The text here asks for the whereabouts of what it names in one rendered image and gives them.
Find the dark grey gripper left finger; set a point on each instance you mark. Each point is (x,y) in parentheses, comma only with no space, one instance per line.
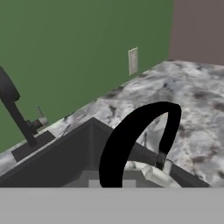
(87,178)

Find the silver tap lever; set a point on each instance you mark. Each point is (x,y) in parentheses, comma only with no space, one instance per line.
(40,120)

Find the black tap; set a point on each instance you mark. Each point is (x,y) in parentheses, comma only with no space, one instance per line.
(18,116)

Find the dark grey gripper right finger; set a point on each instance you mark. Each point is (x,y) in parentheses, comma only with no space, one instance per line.
(132,177)

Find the dark grey sink basin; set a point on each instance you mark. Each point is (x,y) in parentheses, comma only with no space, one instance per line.
(73,151)

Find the white wall socket plate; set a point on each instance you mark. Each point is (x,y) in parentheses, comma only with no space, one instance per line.
(133,61)

